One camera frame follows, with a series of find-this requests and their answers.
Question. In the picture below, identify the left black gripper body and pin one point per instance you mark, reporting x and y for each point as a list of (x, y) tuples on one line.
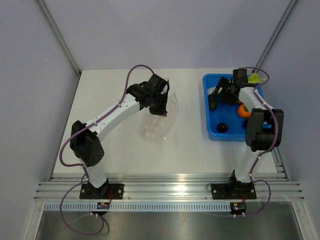
[(155, 95)]

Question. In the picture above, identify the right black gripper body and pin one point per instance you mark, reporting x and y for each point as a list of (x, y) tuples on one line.
[(227, 96)]

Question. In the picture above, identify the clear zip top bag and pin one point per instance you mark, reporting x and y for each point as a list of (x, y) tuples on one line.
[(155, 128)]

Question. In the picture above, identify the orange persimmon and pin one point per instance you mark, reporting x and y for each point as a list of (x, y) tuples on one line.
[(243, 112)]

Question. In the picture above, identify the dark green avocado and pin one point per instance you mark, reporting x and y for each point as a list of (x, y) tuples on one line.
[(212, 103)]

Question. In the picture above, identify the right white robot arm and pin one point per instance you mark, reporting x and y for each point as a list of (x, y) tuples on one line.
[(254, 153)]

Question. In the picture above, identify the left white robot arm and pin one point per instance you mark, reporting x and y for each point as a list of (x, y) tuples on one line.
[(86, 142)]

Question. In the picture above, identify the green white leek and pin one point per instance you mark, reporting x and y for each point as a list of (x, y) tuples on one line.
[(254, 79)]

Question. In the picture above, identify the blue plastic bin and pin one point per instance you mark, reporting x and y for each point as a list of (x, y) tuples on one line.
[(225, 117)]

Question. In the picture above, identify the dark purple plum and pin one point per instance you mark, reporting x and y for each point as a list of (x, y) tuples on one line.
[(221, 127), (245, 124)]

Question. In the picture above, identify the left small circuit board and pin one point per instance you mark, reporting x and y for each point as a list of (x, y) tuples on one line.
[(103, 206)]

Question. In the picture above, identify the small circuit board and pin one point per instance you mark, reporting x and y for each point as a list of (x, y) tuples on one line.
[(103, 206), (238, 208)]

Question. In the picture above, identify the right small circuit board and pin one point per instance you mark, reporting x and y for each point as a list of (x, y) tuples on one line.
[(238, 208)]

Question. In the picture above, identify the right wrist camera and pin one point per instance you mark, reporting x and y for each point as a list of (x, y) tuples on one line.
[(240, 76)]

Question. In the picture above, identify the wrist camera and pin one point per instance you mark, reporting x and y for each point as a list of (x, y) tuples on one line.
[(167, 81), (240, 76)]

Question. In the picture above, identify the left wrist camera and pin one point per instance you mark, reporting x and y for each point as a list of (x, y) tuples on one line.
[(167, 81)]

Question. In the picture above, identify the right aluminium frame post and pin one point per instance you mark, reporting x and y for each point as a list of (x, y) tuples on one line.
[(292, 4)]

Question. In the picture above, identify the aluminium frame post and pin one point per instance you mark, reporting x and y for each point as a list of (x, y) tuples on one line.
[(59, 37), (292, 4)]

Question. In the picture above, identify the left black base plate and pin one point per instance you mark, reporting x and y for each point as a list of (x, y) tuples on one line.
[(108, 191)]

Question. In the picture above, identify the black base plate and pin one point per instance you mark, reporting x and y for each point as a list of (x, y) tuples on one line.
[(108, 191), (224, 191)]

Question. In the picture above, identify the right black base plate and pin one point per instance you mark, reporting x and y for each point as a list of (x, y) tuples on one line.
[(224, 191)]

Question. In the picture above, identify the aluminium mounting rail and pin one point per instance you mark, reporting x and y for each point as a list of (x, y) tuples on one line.
[(165, 187)]

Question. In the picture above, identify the left aluminium frame post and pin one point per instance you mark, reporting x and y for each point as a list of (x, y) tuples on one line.
[(59, 37)]

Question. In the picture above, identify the white slotted cable duct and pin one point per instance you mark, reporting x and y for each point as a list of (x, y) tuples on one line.
[(141, 206)]

